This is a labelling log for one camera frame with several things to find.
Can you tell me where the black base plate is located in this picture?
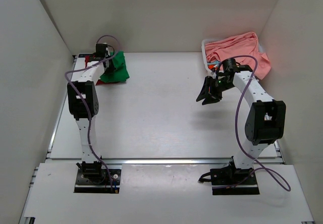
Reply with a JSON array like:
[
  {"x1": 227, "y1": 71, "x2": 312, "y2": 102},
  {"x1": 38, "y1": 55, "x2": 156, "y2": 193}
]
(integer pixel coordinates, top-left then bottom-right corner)
[
  {"x1": 198, "y1": 161, "x2": 260, "y2": 196},
  {"x1": 74, "y1": 162, "x2": 122, "y2": 194}
]

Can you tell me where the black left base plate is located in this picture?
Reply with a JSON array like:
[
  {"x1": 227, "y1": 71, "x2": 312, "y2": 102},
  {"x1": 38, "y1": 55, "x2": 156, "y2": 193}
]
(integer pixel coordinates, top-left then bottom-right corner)
[{"x1": 74, "y1": 162, "x2": 122, "y2": 194}]

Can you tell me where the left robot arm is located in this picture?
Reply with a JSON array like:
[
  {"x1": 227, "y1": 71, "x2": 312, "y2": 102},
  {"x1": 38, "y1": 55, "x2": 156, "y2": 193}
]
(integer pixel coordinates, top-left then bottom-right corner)
[{"x1": 66, "y1": 43, "x2": 114, "y2": 182}]

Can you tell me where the white plastic basket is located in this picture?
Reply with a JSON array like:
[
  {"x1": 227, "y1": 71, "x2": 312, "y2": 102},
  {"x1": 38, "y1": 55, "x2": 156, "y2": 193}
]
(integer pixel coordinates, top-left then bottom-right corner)
[{"x1": 201, "y1": 38, "x2": 265, "y2": 75}]

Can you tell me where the folded red t-shirt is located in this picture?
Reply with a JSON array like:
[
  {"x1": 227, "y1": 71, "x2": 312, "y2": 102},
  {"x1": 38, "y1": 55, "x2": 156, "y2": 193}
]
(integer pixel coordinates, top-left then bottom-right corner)
[{"x1": 81, "y1": 57, "x2": 110, "y2": 85}]

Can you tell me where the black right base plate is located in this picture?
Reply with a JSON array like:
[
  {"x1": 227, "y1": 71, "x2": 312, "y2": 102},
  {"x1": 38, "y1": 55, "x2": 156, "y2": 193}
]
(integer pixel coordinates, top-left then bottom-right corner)
[{"x1": 198, "y1": 161, "x2": 260, "y2": 196}]

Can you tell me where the aluminium table rail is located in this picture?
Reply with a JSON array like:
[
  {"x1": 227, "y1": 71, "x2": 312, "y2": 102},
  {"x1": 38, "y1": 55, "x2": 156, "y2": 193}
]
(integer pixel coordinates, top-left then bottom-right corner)
[{"x1": 45, "y1": 156, "x2": 285, "y2": 165}]

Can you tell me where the green t-shirt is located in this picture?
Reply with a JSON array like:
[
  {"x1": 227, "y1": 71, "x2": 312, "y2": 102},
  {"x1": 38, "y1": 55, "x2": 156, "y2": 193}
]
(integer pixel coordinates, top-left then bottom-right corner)
[{"x1": 100, "y1": 51, "x2": 130, "y2": 84}]

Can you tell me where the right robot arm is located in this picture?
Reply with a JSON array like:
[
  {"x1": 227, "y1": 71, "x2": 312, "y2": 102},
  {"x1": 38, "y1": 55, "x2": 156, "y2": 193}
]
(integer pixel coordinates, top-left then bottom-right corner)
[{"x1": 196, "y1": 58, "x2": 286, "y2": 170}]

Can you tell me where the pink t-shirt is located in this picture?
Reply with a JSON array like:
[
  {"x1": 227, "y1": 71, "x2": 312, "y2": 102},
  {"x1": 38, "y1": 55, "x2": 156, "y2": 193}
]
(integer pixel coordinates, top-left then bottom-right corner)
[{"x1": 203, "y1": 31, "x2": 272, "y2": 80}]

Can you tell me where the orange garment in basket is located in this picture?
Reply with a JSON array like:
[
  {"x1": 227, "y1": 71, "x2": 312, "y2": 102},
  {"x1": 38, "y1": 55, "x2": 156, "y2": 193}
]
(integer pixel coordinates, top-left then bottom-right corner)
[{"x1": 207, "y1": 61, "x2": 221, "y2": 70}]

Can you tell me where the white front board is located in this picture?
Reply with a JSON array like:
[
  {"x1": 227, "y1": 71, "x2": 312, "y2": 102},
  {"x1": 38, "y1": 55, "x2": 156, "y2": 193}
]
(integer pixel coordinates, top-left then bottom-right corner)
[{"x1": 24, "y1": 163, "x2": 313, "y2": 223}]

